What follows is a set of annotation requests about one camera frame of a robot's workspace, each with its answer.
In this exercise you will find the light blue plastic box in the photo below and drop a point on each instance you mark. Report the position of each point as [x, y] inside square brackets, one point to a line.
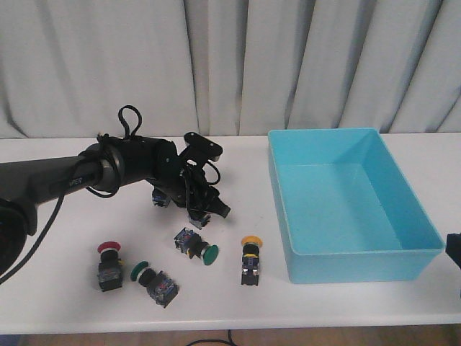
[346, 212]

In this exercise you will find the yellow button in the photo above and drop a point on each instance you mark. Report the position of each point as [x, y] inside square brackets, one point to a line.
[250, 261]
[200, 225]

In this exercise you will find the green button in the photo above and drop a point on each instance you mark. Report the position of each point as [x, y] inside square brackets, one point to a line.
[191, 243]
[159, 286]

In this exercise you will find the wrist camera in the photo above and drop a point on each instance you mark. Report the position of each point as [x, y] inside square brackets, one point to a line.
[210, 149]

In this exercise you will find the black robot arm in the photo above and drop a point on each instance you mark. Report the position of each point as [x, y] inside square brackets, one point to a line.
[103, 169]

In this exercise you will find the white pleated curtain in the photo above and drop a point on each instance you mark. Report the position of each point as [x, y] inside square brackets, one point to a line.
[234, 68]

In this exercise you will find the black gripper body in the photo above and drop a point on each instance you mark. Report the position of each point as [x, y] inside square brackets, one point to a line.
[190, 185]

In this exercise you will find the green button front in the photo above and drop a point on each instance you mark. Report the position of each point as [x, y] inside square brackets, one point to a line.
[159, 286]

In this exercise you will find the green button middle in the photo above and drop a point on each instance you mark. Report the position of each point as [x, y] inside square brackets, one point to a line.
[191, 243]

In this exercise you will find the red button on table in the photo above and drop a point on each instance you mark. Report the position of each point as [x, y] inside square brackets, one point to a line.
[110, 275]

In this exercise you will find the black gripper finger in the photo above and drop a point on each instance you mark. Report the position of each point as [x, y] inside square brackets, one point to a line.
[218, 207]
[453, 248]
[196, 214]

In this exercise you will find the red button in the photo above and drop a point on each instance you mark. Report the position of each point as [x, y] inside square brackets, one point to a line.
[160, 199]
[110, 275]

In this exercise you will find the yellow button on table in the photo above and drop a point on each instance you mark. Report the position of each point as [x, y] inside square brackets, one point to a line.
[250, 261]

